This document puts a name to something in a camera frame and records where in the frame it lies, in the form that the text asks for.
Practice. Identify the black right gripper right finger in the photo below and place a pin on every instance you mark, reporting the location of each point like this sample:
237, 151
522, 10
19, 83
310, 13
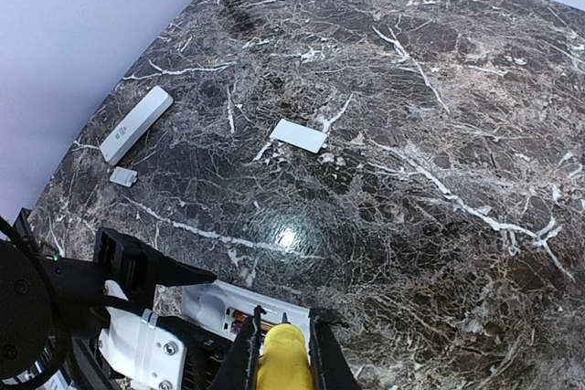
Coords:
330, 370

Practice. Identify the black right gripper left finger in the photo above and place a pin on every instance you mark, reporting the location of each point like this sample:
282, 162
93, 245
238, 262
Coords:
240, 369

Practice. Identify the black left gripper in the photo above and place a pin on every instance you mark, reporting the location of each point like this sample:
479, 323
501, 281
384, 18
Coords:
139, 268

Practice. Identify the yellow handled screwdriver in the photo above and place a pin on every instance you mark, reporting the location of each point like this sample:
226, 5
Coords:
284, 363

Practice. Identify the white remote with barcode label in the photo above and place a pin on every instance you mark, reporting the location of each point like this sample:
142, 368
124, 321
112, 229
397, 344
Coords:
221, 308

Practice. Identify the grey battery cover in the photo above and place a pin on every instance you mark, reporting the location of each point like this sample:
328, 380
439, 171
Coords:
299, 136

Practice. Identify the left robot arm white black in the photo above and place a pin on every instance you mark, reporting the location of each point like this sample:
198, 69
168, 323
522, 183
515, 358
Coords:
46, 298

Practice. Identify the plain white slim remote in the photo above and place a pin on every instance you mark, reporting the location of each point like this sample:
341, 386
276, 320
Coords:
135, 124

